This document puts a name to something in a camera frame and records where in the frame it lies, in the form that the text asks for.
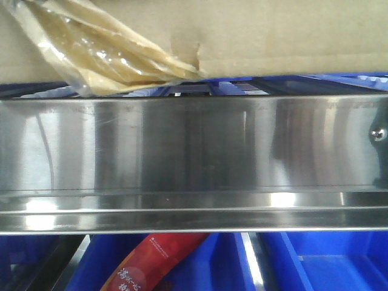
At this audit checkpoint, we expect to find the brown cardboard carton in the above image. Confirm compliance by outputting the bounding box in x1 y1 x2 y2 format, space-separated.
1 1 387 96

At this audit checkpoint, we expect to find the blue bin behind carton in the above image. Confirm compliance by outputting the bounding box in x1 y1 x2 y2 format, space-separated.
1 72 387 99

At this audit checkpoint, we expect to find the blue bin lower middle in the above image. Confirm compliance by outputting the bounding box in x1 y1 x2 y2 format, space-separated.
65 233 263 290

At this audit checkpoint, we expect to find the red printed package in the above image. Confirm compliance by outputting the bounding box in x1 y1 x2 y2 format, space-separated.
101 233 209 290

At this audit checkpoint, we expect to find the blue bin lower right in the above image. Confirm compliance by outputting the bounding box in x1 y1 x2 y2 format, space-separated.
261 231 387 290

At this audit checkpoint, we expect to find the blue bin lower left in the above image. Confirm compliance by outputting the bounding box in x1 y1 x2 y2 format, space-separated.
1 235 58 290

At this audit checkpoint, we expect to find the stainless steel shelf rail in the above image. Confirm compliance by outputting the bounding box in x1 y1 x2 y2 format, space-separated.
1 94 387 235

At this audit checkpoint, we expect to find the silver rail screw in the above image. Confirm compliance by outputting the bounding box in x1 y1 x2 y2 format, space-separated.
370 127 387 142

